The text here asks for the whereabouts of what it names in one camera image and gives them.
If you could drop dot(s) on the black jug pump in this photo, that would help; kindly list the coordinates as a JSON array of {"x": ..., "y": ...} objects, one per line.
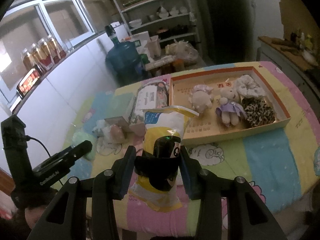
[{"x": 110, "y": 31}]

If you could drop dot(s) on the pink puff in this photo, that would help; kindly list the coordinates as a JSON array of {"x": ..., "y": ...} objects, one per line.
[{"x": 116, "y": 133}]

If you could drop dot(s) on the orange-lidded jar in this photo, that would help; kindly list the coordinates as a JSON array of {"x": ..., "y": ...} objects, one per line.
[{"x": 180, "y": 65}]

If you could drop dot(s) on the bear plush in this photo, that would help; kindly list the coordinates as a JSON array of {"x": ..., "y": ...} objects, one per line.
[{"x": 228, "y": 97}]

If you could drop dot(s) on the small white bowl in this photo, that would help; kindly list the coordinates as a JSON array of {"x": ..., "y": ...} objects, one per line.
[
  {"x": 174, "y": 12},
  {"x": 184, "y": 10}
]

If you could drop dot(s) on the floral wet wipe pack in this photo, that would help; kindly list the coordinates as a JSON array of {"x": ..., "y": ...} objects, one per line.
[{"x": 150, "y": 97}]

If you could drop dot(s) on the white counter bowl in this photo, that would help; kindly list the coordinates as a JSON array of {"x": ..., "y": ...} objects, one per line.
[{"x": 309, "y": 56}]

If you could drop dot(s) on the large white bowl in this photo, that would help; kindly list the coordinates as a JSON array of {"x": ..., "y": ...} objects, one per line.
[{"x": 135, "y": 24}]

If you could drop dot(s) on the leopard plush toy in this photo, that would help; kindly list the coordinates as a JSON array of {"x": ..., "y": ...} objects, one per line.
[{"x": 260, "y": 112}]

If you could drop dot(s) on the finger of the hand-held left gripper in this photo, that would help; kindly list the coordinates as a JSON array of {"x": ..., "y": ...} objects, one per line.
[{"x": 80, "y": 148}]

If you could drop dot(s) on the sliding window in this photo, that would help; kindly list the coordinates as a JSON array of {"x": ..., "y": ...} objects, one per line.
[{"x": 62, "y": 17}]

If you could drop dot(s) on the yellow white plastic bag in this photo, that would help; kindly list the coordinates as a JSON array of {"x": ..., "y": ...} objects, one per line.
[{"x": 162, "y": 122}]

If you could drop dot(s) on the grey counter cabinet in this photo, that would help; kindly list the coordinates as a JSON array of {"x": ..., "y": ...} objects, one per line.
[{"x": 272, "y": 55}]

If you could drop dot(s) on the white metal shelf unit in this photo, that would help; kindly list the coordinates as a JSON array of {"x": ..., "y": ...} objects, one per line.
[{"x": 162, "y": 20}]

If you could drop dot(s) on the white fluffy scrunchie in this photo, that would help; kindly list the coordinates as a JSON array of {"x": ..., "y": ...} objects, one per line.
[{"x": 250, "y": 87}]

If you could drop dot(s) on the pale green puff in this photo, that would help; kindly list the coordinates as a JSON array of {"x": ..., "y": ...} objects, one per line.
[{"x": 101, "y": 130}]

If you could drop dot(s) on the amber liquor bottle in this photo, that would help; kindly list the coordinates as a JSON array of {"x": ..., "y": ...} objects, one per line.
[
  {"x": 57, "y": 47},
  {"x": 37, "y": 55},
  {"x": 47, "y": 52},
  {"x": 27, "y": 60}
]

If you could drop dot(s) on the brown cardboard sheet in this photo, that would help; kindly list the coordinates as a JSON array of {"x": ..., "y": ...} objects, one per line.
[{"x": 295, "y": 12}]

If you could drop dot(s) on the white bowl with plastic bag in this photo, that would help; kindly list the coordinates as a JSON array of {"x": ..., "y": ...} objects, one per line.
[{"x": 162, "y": 12}]

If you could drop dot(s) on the plastic bag of vegetables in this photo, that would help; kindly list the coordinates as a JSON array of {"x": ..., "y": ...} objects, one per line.
[{"x": 182, "y": 50}]

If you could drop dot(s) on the blue water jug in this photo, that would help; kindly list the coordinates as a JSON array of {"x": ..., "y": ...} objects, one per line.
[{"x": 122, "y": 57}]

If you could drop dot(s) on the row of condiment bottles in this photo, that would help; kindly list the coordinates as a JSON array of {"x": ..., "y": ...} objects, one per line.
[{"x": 302, "y": 41}]

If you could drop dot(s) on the orange-rimmed cardboard box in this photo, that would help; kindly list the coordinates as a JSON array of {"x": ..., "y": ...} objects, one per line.
[{"x": 200, "y": 130}]

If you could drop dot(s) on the pale green carton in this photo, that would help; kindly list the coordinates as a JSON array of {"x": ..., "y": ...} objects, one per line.
[{"x": 112, "y": 105}]

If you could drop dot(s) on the cream plush with purple bonnet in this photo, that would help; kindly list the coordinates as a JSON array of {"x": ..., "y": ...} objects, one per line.
[{"x": 200, "y": 100}]

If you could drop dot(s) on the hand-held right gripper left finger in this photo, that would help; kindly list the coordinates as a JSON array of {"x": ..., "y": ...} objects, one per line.
[{"x": 126, "y": 177}]

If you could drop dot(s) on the dark green refrigerator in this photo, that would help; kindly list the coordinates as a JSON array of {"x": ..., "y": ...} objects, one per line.
[{"x": 225, "y": 17}]

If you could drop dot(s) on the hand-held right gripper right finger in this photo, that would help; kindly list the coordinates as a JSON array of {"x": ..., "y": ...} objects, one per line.
[{"x": 185, "y": 177}]

